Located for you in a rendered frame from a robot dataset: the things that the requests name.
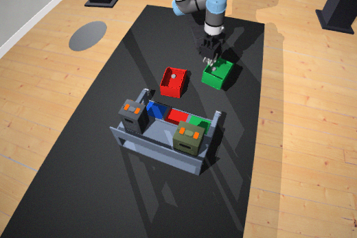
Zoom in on grey metal shelf rack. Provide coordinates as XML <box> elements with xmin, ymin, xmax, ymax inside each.
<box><xmin>110</xmin><ymin>88</ymin><xmax>221</xmax><ymax>176</ymax></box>

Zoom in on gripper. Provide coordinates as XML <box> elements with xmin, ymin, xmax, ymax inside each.
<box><xmin>198</xmin><ymin>32</ymin><xmax>222</xmax><ymax>66</ymax></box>

